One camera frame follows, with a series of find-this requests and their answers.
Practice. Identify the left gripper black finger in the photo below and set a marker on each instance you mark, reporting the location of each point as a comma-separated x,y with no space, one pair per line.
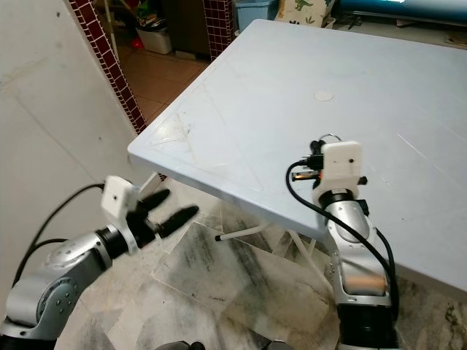
179,219
154,202

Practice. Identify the dark brown cabinet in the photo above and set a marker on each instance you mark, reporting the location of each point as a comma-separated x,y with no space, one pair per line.
186,25

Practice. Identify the white plastic basket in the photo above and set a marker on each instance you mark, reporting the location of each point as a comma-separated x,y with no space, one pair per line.
155,40

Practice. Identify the red tiled pillar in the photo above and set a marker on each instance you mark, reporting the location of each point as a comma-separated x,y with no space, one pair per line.
217,29
109,65

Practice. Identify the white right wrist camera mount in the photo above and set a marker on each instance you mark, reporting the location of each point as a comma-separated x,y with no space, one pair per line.
341,164

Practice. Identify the white metal table leg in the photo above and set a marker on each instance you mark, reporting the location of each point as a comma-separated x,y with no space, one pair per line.
248,232
312,257

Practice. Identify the blue plastic bin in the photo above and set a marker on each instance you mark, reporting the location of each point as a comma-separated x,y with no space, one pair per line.
255,13

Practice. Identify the dark blue couch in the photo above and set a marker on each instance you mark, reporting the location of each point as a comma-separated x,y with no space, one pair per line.
401,10

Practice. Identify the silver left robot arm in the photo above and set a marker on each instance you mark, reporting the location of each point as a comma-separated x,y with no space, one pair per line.
51,288

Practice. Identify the light blue plastic table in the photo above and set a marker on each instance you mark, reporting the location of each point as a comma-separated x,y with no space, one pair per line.
263,131

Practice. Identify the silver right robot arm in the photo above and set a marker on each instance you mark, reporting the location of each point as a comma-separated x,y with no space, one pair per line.
361,255

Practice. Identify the round white table cap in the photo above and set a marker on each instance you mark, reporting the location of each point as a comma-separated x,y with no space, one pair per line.
322,95

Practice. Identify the dinosaur print cushion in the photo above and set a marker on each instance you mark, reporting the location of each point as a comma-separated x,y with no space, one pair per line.
306,9

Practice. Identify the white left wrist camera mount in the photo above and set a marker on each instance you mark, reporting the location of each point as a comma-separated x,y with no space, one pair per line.
121,197

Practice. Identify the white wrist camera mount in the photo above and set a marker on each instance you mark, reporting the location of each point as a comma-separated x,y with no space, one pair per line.
121,197
341,164

